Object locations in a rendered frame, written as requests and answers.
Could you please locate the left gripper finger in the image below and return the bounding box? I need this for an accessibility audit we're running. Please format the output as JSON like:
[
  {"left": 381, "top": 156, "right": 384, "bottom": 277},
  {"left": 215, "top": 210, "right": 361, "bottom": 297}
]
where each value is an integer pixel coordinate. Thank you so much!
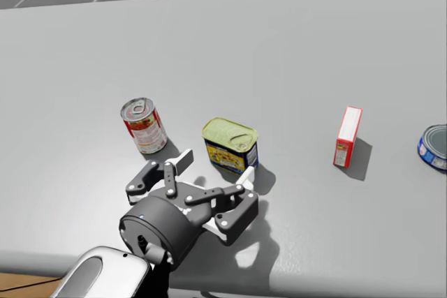
[
  {"left": 124, "top": 148, "right": 194, "bottom": 202},
  {"left": 184, "top": 166, "right": 260, "bottom": 247}
]

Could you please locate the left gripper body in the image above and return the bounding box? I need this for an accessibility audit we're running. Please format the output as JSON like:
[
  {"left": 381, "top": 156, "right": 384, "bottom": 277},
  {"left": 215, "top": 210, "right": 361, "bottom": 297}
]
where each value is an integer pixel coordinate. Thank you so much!
[{"left": 118, "top": 181, "right": 230, "bottom": 271}]

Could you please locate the red and white can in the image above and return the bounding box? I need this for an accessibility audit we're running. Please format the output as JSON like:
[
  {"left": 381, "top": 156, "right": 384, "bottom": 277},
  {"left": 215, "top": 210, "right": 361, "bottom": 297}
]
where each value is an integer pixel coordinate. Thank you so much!
[{"left": 120, "top": 97, "right": 168, "bottom": 155}]

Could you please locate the green and blue rectangular can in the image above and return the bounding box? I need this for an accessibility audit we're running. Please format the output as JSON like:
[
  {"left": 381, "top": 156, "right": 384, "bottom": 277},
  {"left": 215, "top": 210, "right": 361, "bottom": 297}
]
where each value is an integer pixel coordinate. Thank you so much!
[{"left": 201, "top": 117, "right": 260, "bottom": 176}]

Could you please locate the blue flat can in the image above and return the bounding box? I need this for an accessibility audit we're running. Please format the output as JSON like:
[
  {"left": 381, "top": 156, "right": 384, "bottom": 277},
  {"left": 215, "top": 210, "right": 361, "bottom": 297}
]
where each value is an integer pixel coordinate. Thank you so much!
[{"left": 416, "top": 124, "right": 447, "bottom": 174}]

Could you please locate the red and white carton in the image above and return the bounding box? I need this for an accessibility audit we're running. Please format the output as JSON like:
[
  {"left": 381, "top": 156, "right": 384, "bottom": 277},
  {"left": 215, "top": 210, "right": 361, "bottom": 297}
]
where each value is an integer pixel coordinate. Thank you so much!
[{"left": 332, "top": 105, "right": 364, "bottom": 169}]

